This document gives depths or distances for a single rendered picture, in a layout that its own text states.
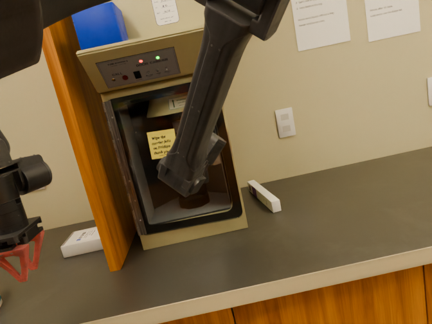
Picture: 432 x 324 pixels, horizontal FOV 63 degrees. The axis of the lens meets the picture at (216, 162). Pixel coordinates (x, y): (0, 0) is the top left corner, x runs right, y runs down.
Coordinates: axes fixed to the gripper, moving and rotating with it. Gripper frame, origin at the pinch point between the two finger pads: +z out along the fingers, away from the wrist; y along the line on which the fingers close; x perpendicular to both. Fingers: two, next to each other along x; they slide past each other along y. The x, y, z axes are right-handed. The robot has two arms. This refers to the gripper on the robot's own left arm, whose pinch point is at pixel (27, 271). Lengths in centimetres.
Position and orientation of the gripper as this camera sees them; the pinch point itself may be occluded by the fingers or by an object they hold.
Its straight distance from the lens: 80.6
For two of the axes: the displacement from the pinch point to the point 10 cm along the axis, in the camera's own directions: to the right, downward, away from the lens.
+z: 2.0, 9.6, 2.1
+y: -0.5, -2.1, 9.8
